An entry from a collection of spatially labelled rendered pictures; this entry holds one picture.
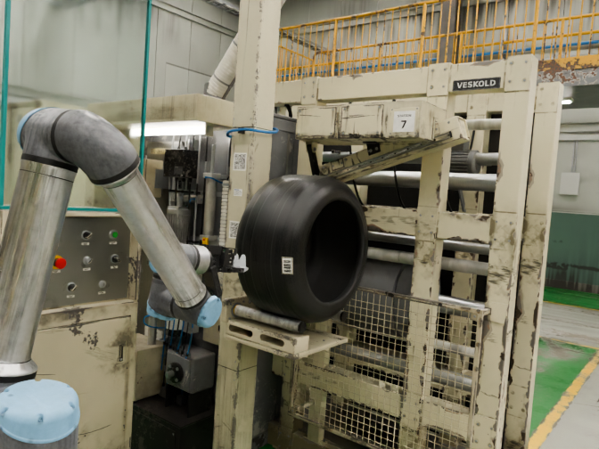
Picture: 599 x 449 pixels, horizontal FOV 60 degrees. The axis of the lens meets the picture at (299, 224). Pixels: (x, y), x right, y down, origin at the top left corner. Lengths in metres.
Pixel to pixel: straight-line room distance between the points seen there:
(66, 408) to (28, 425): 0.07
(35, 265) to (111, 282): 1.04
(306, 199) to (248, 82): 0.63
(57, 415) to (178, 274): 0.43
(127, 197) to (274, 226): 0.74
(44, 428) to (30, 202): 0.45
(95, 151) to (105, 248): 1.11
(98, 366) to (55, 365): 0.18
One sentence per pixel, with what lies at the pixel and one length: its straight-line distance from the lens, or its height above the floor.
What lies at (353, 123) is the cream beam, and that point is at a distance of 2.19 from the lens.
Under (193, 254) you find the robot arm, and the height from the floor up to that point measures 1.19.
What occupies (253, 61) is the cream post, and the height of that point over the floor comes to 1.92.
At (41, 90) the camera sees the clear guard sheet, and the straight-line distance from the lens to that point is 2.06.
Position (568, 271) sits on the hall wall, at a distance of 10.75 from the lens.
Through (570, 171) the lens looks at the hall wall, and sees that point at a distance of 10.79.
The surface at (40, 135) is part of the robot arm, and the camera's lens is 1.23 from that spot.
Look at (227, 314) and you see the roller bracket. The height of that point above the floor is 0.89.
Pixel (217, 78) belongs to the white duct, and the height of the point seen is 1.95.
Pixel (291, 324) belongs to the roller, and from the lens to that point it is 1.95.
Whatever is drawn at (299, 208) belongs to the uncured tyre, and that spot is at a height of 1.34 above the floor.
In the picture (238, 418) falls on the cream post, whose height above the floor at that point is 0.41.
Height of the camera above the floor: 1.39
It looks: 3 degrees down
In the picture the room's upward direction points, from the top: 4 degrees clockwise
